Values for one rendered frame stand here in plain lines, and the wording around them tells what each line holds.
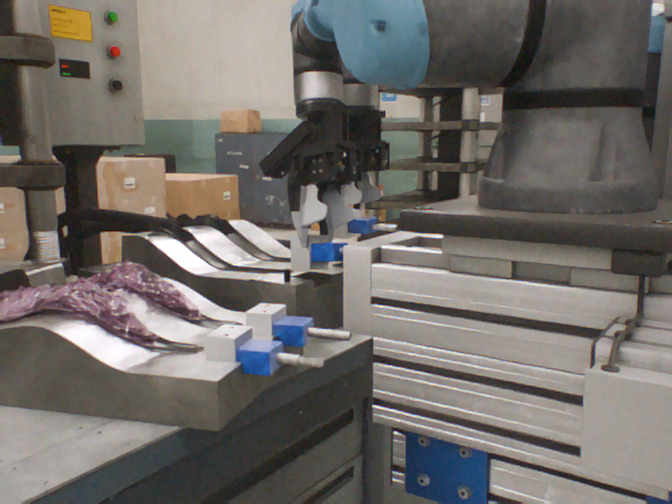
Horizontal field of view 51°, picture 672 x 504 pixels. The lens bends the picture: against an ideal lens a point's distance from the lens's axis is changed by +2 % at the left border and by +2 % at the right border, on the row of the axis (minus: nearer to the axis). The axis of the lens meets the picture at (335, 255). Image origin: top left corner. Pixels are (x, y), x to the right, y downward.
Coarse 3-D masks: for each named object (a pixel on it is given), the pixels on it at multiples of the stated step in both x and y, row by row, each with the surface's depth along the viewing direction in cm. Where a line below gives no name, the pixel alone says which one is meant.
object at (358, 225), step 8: (360, 216) 136; (344, 224) 133; (352, 224) 133; (360, 224) 132; (368, 224) 132; (376, 224) 132; (384, 224) 131; (336, 232) 135; (344, 232) 134; (352, 232) 133; (360, 232) 132; (368, 232) 132
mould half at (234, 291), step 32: (128, 256) 119; (160, 256) 114; (192, 256) 116; (224, 256) 120; (288, 256) 126; (192, 288) 111; (224, 288) 107; (256, 288) 103; (288, 288) 100; (320, 288) 104; (320, 320) 105
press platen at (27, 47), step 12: (0, 36) 138; (12, 36) 139; (24, 36) 140; (36, 36) 141; (0, 48) 138; (12, 48) 139; (24, 48) 140; (36, 48) 141; (48, 48) 143; (0, 60) 143; (12, 60) 140; (24, 60) 140; (36, 60) 141; (48, 60) 143
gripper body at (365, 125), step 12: (360, 120) 129; (372, 120) 127; (360, 132) 130; (372, 132) 128; (360, 144) 128; (372, 144) 127; (384, 144) 131; (372, 156) 129; (384, 156) 131; (372, 168) 130; (384, 168) 132
